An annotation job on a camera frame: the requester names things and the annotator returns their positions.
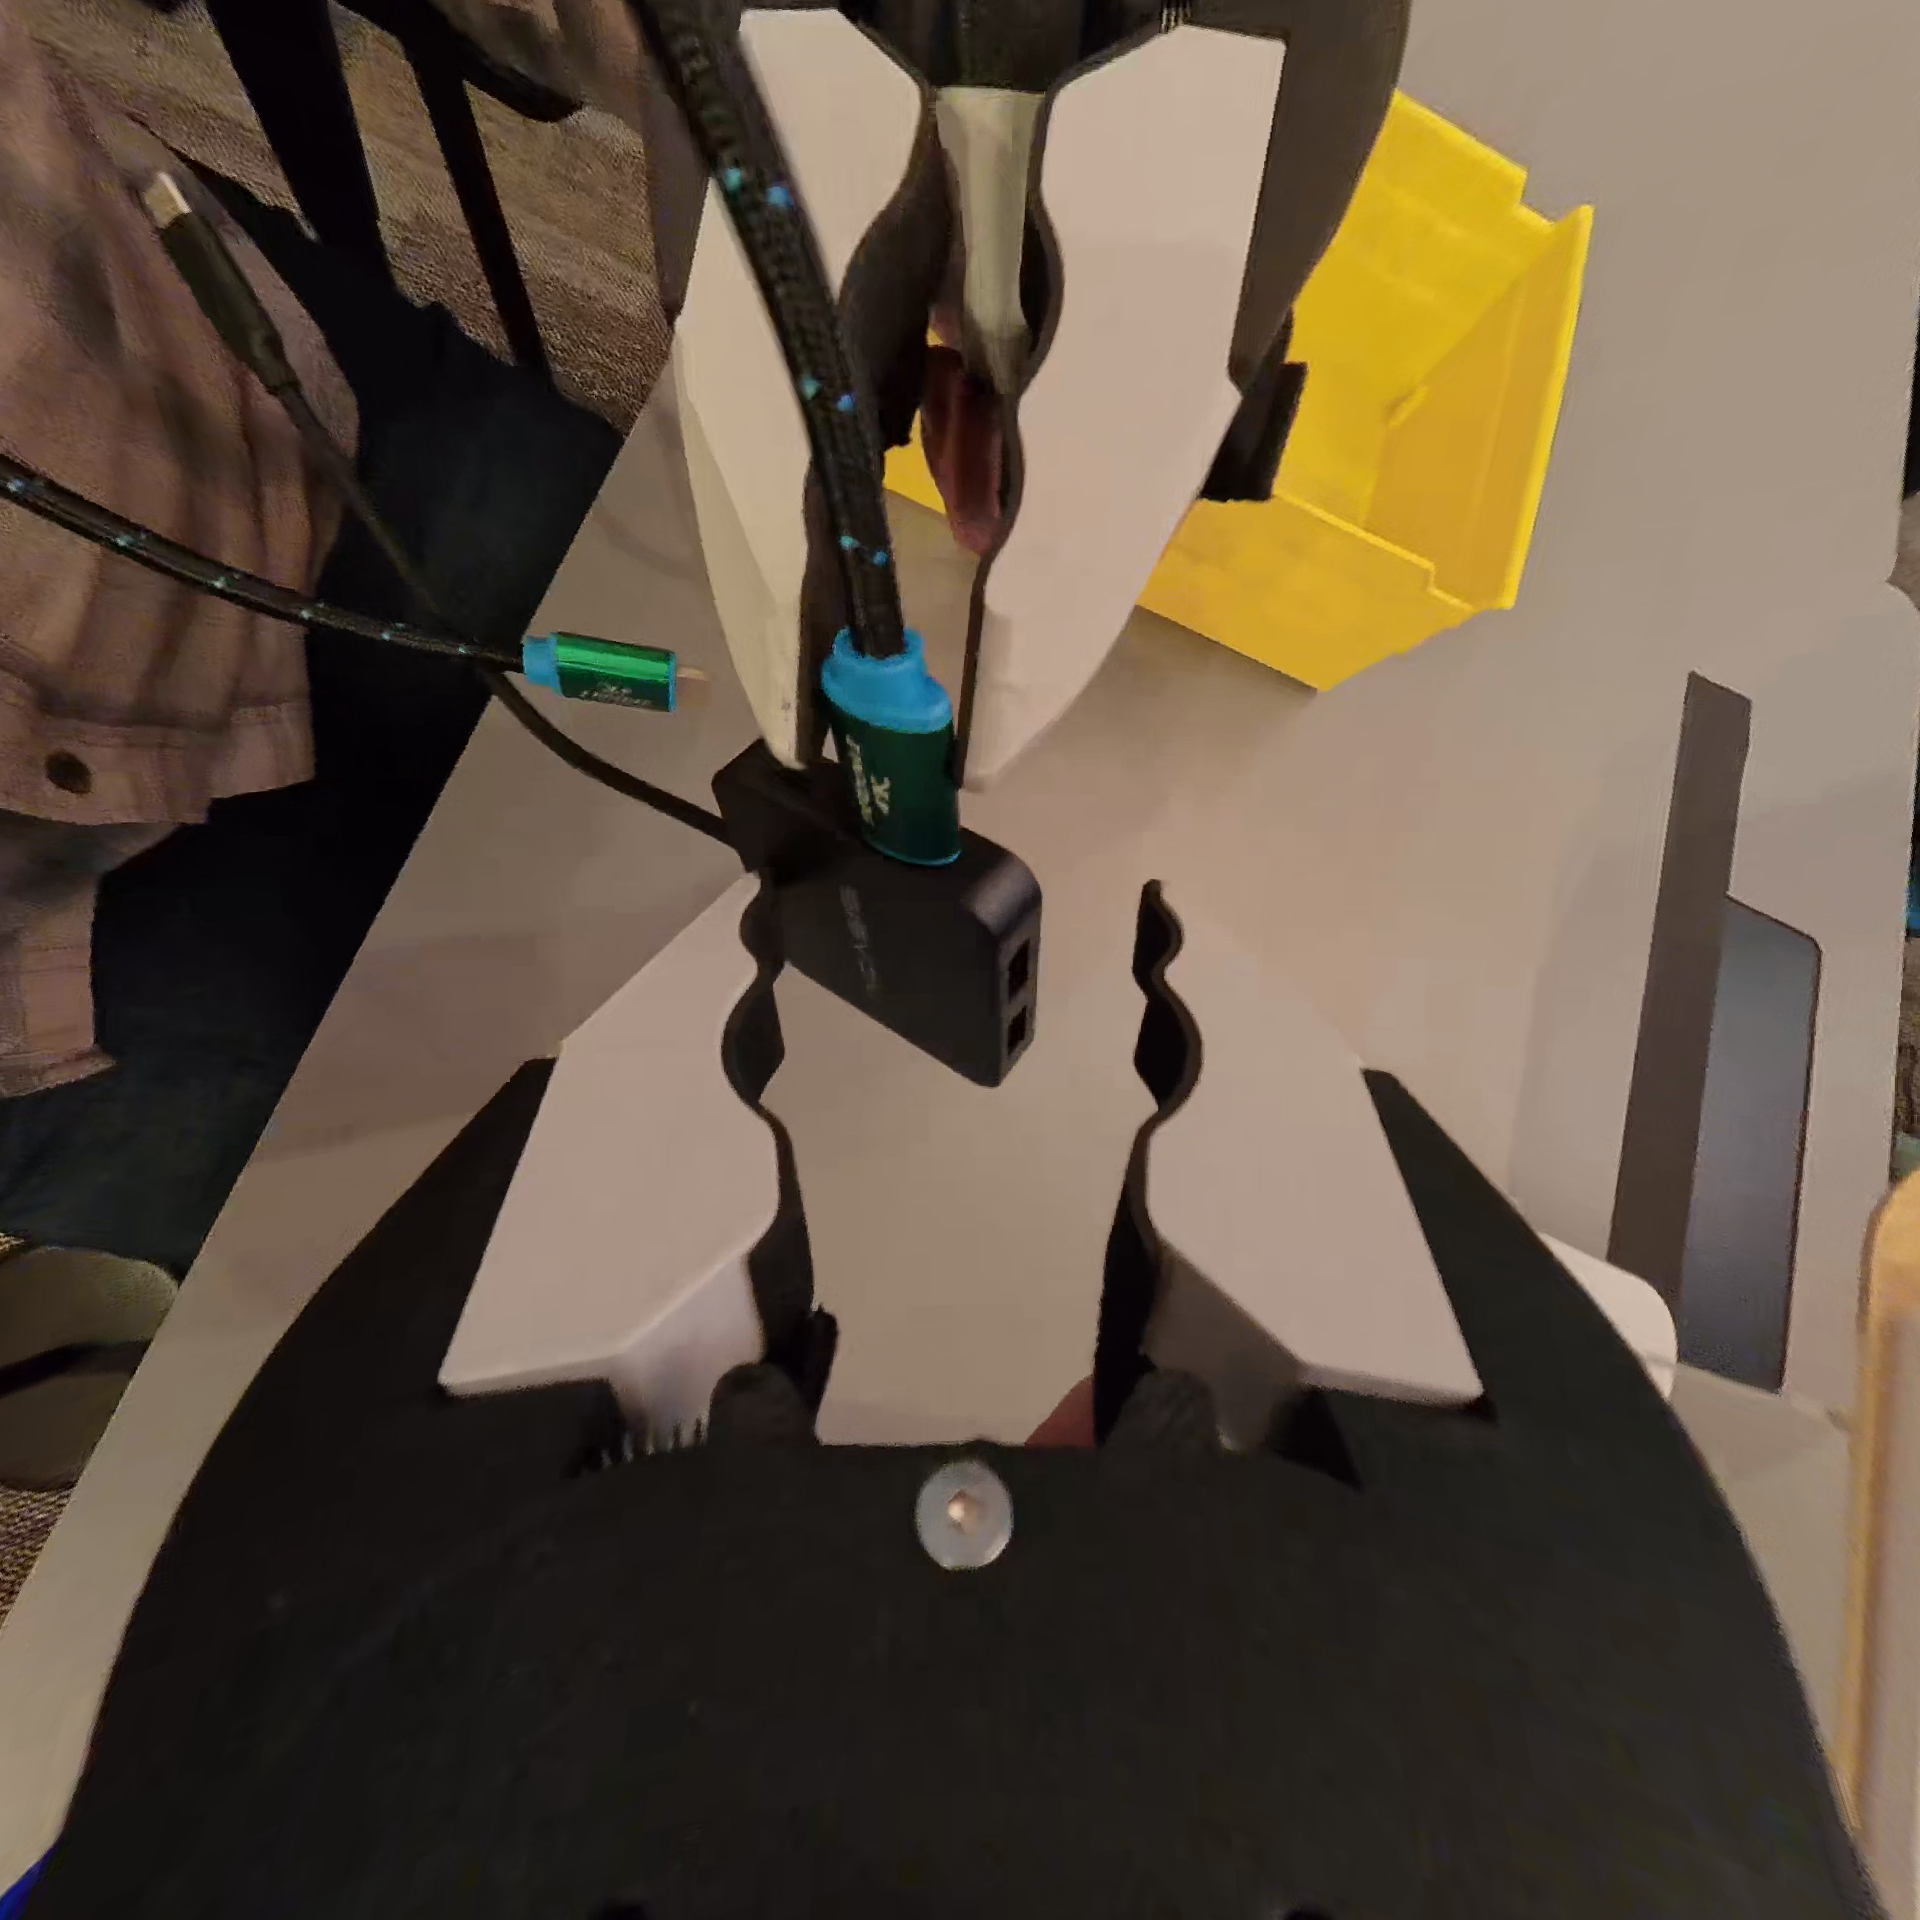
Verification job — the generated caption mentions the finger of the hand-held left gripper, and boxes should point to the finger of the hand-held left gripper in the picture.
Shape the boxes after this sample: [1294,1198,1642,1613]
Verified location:
[669,12,949,774]
[961,30,1291,793]

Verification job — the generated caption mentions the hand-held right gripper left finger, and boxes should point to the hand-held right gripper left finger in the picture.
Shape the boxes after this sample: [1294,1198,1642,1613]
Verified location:
[438,878,841,1450]

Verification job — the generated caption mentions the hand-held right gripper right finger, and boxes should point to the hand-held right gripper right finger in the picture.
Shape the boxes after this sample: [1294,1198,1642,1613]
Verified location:
[1095,878,1490,1445]

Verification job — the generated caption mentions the yellow plastic bin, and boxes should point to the yellow plastic bin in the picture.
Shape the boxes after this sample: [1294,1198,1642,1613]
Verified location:
[883,90,1597,691]

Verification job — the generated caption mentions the black braided hdmi cable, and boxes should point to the black braided hdmi cable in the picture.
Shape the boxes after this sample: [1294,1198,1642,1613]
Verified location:
[0,0,962,871]

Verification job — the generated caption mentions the black port adapter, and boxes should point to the black port adapter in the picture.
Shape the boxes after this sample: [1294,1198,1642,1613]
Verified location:
[711,741,1045,1089]

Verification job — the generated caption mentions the thin black adapter cable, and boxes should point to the thin black adapter cable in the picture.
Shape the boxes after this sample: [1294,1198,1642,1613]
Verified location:
[134,167,753,845]

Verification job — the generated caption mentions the person's left hand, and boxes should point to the person's left hand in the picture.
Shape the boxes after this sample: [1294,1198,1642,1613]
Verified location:
[919,305,1023,559]

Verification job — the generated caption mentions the black stand legs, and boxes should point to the black stand legs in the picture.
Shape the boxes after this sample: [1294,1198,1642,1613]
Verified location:
[203,0,560,377]

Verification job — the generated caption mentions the dark trousers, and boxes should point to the dark trousers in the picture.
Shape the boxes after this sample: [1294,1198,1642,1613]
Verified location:
[0,321,632,1278]

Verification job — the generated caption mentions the dark desk hatch panel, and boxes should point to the dark desk hatch panel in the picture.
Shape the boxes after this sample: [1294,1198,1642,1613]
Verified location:
[1680,896,1824,1389]

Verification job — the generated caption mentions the person's grey shoe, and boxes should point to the person's grey shoe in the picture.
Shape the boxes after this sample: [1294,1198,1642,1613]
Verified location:
[0,1241,182,1490]

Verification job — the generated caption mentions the wooden stand board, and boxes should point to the wooden stand board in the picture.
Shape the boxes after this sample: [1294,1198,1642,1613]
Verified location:
[1832,1169,1920,1920]

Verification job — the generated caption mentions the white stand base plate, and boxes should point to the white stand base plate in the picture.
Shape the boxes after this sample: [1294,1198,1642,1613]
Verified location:
[1542,1229,1680,1404]

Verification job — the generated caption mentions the braided HDMI cable side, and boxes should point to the braided HDMI cable side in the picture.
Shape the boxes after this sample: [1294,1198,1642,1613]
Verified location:
[1608,672,1755,1273]

